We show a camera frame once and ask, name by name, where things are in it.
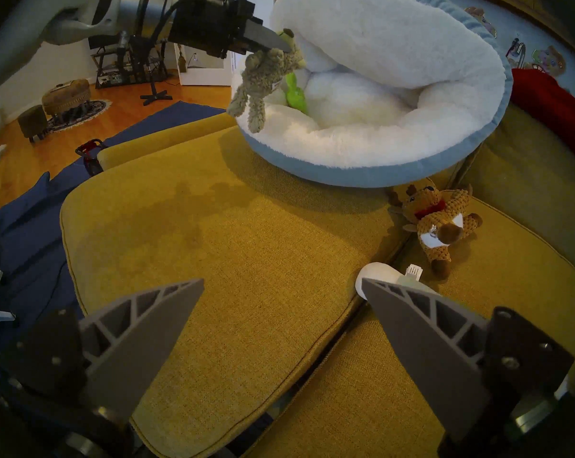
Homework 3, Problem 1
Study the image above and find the blue floor cloth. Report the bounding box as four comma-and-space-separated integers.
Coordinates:
0, 101, 226, 367

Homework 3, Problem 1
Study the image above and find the black and red cable reel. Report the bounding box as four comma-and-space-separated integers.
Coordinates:
75, 138, 107, 176

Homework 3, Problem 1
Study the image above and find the brown reindeer plush toy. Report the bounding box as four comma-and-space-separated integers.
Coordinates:
388, 178, 484, 279

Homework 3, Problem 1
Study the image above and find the white glass french door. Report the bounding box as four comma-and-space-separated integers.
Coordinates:
175, 42, 233, 86

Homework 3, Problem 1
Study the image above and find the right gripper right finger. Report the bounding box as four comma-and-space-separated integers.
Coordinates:
361, 277, 575, 445

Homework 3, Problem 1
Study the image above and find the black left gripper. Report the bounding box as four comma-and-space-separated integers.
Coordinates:
168, 0, 294, 59

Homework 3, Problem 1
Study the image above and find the round patterned rug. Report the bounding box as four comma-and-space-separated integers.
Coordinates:
46, 99, 112, 133

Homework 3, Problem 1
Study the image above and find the yellow sofa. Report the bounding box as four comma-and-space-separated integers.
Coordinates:
61, 102, 575, 458

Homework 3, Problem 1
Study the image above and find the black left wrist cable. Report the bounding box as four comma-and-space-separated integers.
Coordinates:
135, 0, 183, 47

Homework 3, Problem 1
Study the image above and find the green cactus plush toy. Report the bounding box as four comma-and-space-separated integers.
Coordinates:
285, 73, 309, 114

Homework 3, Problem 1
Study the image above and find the round brown ottoman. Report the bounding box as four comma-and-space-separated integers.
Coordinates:
42, 79, 92, 124

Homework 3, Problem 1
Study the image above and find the red blanket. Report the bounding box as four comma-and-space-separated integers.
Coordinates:
511, 68, 575, 171

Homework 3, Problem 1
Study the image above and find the yellow back cushion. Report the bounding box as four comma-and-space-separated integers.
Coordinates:
459, 102, 575, 281

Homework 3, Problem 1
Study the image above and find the cartoon child wall decoration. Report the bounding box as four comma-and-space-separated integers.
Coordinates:
531, 46, 567, 77
464, 6, 498, 38

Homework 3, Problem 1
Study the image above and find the dark television stand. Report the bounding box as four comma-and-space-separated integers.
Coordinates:
89, 37, 173, 89

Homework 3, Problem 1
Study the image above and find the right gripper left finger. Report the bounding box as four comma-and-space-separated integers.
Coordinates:
0, 278, 205, 423

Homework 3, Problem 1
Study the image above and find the green bottle plush toy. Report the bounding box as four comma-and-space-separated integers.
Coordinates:
355, 262, 436, 302

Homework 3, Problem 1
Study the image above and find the white and blue dog bed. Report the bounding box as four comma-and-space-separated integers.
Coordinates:
232, 0, 514, 188

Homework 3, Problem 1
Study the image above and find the small brown footstool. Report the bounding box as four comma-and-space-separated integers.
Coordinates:
18, 105, 49, 143

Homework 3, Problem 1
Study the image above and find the black pedestal fan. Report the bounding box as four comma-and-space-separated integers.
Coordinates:
139, 42, 173, 105

